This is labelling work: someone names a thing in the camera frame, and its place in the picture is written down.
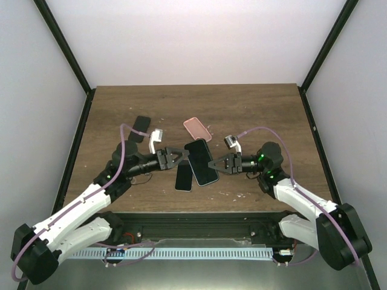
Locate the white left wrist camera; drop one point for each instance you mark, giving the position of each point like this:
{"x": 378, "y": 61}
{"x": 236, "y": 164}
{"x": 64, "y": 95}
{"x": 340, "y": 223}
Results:
{"x": 155, "y": 137}

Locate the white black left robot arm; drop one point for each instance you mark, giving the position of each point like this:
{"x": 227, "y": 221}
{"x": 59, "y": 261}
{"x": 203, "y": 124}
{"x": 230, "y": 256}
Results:
{"x": 38, "y": 251}

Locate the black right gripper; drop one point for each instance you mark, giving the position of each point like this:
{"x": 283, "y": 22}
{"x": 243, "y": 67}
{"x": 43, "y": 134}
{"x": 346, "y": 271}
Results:
{"x": 233, "y": 164}

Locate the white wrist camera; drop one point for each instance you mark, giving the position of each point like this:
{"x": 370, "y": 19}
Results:
{"x": 155, "y": 137}
{"x": 233, "y": 143}

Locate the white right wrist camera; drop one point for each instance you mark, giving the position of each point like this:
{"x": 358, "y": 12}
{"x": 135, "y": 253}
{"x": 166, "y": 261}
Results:
{"x": 233, "y": 143}

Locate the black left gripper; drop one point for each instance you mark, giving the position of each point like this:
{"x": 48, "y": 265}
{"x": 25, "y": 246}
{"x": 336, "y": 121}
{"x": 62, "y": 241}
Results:
{"x": 167, "y": 161}

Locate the black aluminium frame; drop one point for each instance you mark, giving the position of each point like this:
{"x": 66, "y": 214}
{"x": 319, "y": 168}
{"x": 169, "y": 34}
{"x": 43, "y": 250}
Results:
{"x": 193, "y": 225}

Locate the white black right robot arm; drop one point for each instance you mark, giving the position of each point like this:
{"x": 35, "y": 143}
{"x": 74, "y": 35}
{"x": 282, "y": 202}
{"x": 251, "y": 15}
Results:
{"x": 336, "y": 231}

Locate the light blue slotted cable duct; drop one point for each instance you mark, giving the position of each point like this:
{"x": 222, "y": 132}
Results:
{"x": 95, "y": 253}

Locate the pink phone case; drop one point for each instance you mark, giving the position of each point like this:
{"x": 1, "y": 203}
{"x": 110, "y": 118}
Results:
{"x": 196, "y": 129}

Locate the teal edged black phone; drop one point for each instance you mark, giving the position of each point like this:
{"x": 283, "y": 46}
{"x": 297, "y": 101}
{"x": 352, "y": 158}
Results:
{"x": 199, "y": 157}

